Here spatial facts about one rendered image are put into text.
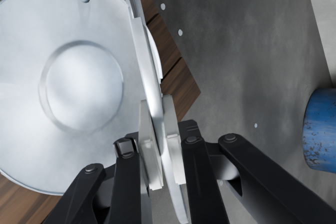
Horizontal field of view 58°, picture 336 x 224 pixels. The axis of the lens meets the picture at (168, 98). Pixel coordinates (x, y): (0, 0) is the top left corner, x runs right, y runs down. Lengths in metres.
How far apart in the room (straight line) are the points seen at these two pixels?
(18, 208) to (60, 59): 0.19
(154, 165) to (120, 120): 0.31
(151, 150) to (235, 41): 1.26
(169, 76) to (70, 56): 0.21
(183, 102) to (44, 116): 0.28
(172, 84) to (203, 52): 0.66
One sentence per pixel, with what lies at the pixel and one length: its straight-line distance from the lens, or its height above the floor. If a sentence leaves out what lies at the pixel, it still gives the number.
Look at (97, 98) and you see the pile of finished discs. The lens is 0.44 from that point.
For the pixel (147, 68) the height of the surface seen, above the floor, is 0.60.
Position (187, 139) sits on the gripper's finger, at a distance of 0.15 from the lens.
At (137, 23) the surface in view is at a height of 0.59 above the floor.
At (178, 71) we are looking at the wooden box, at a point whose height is 0.35.
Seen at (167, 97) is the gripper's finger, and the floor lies 0.59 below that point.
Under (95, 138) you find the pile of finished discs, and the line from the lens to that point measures 0.45.
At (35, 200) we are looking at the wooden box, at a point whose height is 0.35.
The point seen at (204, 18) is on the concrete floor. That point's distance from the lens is 1.23.
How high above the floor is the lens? 0.73
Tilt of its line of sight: 44 degrees down
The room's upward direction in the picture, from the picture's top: 94 degrees clockwise
